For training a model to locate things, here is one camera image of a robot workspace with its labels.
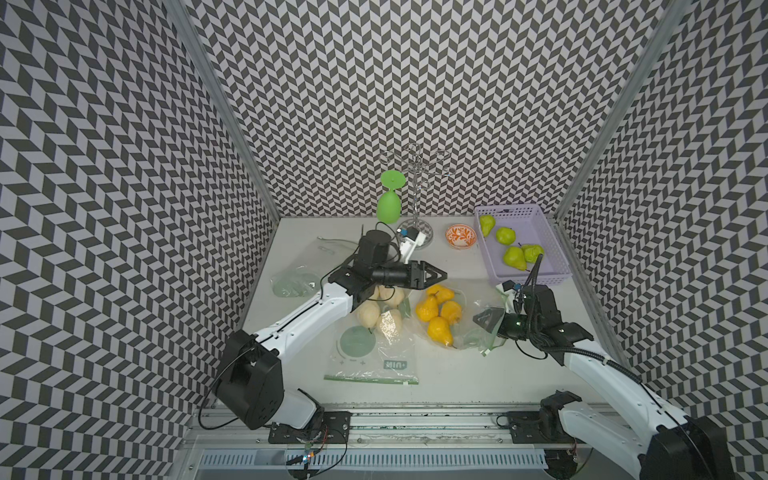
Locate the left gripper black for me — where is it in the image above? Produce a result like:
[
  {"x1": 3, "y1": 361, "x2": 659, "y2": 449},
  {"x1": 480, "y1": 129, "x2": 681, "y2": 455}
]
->
[{"x1": 373, "y1": 260, "x2": 448, "y2": 290}]

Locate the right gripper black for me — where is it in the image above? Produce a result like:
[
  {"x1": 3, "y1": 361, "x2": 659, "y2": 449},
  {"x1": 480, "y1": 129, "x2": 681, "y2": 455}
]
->
[{"x1": 471, "y1": 307, "x2": 539, "y2": 340}]

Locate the zip bag with orange fruit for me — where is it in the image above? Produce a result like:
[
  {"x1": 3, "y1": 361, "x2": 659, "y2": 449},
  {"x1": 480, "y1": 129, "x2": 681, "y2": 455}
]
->
[{"x1": 406, "y1": 279, "x2": 506, "y2": 356}]

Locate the yellow pear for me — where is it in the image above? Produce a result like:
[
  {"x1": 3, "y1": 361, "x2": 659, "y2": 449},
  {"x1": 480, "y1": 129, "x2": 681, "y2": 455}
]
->
[
  {"x1": 414, "y1": 295, "x2": 439, "y2": 323},
  {"x1": 427, "y1": 316, "x2": 453, "y2": 347},
  {"x1": 426, "y1": 284, "x2": 455, "y2": 304},
  {"x1": 440, "y1": 300, "x2": 463, "y2": 325}
]

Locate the green pear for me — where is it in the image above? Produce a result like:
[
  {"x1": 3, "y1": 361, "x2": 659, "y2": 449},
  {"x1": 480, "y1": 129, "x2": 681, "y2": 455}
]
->
[
  {"x1": 503, "y1": 246, "x2": 527, "y2": 271},
  {"x1": 495, "y1": 227, "x2": 517, "y2": 246},
  {"x1": 522, "y1": 244, "x2": 544, "y2": 264},
  {"x1": 479, "y1": 214, "x2": 496, "y2": 237}
]

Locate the zip bag with green pears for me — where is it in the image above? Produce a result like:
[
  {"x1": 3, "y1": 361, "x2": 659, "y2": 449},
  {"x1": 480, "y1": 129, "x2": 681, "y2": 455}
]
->
[{"x1": 270, "y1": 237, "x2": 357, "y2": 298}]

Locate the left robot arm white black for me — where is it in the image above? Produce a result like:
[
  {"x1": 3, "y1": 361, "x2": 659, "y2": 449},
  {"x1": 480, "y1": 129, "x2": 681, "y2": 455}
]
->
[{"x1": 209, "y1": 227, "x2": 448, "y2": 433}]

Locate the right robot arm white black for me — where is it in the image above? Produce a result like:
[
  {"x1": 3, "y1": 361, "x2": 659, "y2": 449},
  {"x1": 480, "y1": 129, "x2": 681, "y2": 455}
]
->
[{"x1": 473, "y1": 265, "x2": 735, "y2": 479}]

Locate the zip bag with beige fruit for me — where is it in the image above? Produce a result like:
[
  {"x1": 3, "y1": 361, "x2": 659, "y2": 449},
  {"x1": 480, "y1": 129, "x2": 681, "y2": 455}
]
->
[{"x1": 324, "y1": 286, "x2": 419, "y2": 385}]

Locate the orange patterned small bowl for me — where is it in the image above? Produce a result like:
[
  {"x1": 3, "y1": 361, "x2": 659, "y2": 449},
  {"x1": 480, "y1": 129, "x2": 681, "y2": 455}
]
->
[{"x1": 445, "y1": 224, "x2": 477, "y2": 250}]

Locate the green plastic goblet upside down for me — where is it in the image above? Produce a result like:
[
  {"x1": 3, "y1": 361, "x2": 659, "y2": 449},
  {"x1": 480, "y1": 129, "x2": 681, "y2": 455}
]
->
[{"x1": 376, "y1": 169, "x2": 407, "y2": 224}]

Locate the purple plastic basket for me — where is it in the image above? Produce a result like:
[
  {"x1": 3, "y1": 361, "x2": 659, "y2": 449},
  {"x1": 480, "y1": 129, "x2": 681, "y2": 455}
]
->
[{"x1": 474, "y1": 204, "x2": 572, "y2": 285}]

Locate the chrome mug tree stand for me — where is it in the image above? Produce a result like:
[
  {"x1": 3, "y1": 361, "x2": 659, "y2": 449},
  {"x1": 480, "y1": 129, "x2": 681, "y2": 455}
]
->
[{"x1": 383, "y1": 143, "x2": 455, "y2": 250}]

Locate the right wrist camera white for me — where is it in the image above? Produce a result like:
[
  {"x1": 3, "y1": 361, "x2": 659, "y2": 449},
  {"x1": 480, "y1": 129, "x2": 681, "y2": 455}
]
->
[{"x1": 496, "y1": 280, "x2": 523, "y2": 313}]

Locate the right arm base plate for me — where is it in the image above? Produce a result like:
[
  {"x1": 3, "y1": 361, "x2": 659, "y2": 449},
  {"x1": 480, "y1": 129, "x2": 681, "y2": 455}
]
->
[{"x1": 503, "y1": 410, "x2": 582, "y2": 445}]

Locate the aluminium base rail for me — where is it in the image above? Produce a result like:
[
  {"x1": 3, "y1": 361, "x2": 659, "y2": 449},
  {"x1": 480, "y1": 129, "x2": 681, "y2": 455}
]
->
[{"x1": 173, "y1": 403, "x2": 691, "y2": 480}]

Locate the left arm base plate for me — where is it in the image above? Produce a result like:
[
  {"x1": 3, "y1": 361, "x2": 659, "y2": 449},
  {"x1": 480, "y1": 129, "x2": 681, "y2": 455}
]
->
[{"x1": 268, "y1": 411, "x2": 352, "y2": 445}]

